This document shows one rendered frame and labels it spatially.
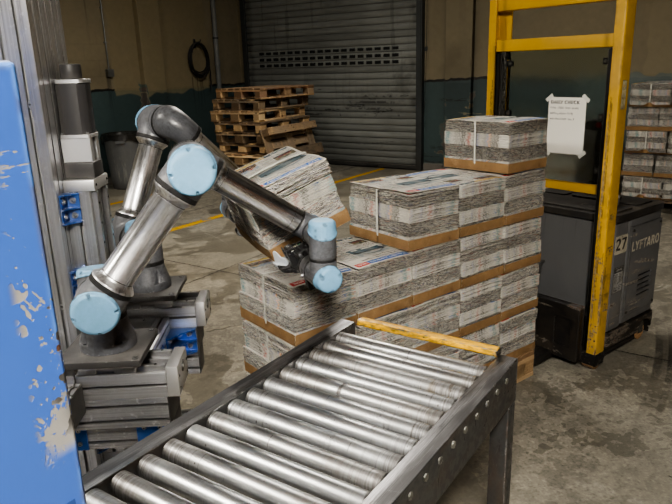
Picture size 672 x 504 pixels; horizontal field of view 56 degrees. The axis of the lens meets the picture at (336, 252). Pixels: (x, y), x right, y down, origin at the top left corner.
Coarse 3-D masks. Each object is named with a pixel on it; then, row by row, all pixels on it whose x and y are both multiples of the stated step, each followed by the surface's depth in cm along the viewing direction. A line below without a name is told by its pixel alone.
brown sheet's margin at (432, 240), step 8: (352, 232) 277; (360, 232) 272; (368, 232) 268; (376, 232) 264; (448, 232) 261; (456, 232) 264; (376, 240) 265; (384, 240) 261; (392, 240) 256; (400, 240) 253; (416, 240) 251; (424, 240) 254; (432, 240) 257; (440, 240) 260; (448, 240) 263; (400, 248) 254; (408, 248) 250; (416, 248) 252
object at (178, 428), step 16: (320, 336) 183; (336, 336) 185; (288, 352) 173; (304, 352) 173; (272, 368) 164; (240, 384) 157; (256, 384) 157; (208, 400) 149; (224, 400) 149; (192, 416) 143; (208, 416) 144; (160, 432) 137; (176, 432) 137; (128, 448) 131; (144, 448) 131; (160, 448) 133; (112, 464) 126; (128, 464) 126; (96, 480) 121
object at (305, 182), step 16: (304, 160) 203; (320, 160) 196; (272, 176) 199; (288, 176) 194; (304, 176) 195; (320, 176) 198; (288, 192) 195; (304, 192) 197; (320, 192) 199; (336, 192) 202; (304, 208) 198; (320, 208) 200; (336, 208) 202; (256, 224) 193; (272, 224) 195; (256, 240) 208; (272, 240) 197
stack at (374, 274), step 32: (352, 256) 249; (384, 256) 247; (416, 256) 253; (448, 256) 266; (480, 256) 280; (256, 288) 238; (288, 288) 219; (352, 288) 234; (384, 288) 245; (416, 288) 257; (480, 288) 284; (288, 320) 223; (320, 320) 228; (384, 320) 248; (416, 320) 260; (448, 320) 274; (480, 320) 289; (256, 352) 248; (448, 352) 278
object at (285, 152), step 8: (272, 152) 226; (280, 152) 222; (288, 152) 220; (296, 152) 216; (256, 160) 224; (264, 160) 220; (272, 160) 218; (240, 168) 221; (248, 168) 218; (256, 168) 216; (248, 176) 212; (232, 208) 220; (232, 216) 226; (240, 224) 218
